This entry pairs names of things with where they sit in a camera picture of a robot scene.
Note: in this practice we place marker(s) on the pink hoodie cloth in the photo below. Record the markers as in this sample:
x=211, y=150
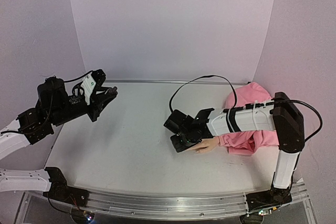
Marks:
x=247, y=143

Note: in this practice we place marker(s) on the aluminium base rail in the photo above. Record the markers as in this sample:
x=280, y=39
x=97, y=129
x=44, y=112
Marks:
x=99, y=207

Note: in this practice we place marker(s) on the mannequin hand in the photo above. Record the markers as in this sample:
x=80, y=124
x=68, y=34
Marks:
x=206, y=145

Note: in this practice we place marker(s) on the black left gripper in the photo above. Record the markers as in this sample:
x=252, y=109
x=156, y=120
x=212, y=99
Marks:
x=98, y=100

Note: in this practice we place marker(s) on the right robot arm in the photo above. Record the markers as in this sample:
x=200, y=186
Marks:
x=278, y=114

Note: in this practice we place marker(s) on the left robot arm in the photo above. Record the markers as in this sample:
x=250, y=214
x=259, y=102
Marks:
x=54, y=107

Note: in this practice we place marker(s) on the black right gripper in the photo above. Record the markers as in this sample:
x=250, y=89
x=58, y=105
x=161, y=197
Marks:
x=179, y=142

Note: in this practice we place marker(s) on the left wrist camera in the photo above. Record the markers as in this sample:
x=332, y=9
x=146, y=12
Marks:
x=91, y=82

